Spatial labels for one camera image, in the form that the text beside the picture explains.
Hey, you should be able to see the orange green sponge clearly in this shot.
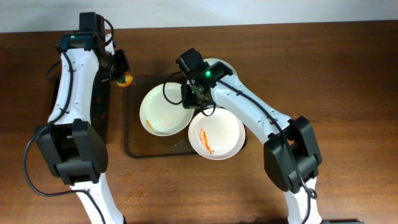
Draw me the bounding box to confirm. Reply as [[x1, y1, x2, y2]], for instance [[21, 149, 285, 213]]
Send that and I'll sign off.
[[116, 72, 134, 88]]

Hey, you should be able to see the cream plate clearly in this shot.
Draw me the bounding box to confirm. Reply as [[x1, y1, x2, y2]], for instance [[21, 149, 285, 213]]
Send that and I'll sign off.
[[139, 84, 195, 136]]

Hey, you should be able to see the white plate with sauce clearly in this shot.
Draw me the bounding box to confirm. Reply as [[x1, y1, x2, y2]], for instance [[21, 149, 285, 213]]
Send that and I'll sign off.
[[188, 108, 246, 161]]

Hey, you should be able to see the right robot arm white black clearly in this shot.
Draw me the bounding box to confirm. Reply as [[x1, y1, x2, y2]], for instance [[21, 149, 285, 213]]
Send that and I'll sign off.
[[175, 48, 322, 223]]

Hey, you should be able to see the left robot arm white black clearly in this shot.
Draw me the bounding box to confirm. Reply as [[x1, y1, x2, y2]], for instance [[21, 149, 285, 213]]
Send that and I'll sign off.
[[29, 12, 132, 223]]

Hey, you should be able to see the small black tray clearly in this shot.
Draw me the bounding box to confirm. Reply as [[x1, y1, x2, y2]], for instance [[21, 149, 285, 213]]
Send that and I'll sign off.
[[51, 76, 112, 144]]

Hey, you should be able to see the large brown serving tray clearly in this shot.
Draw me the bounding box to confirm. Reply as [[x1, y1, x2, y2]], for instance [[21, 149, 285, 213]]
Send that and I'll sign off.
[[124, 74, 248, 159]]

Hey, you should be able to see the pale blue plate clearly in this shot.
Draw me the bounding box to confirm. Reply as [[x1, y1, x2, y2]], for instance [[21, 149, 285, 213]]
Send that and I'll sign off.
[[203, 58, 239, 77]]

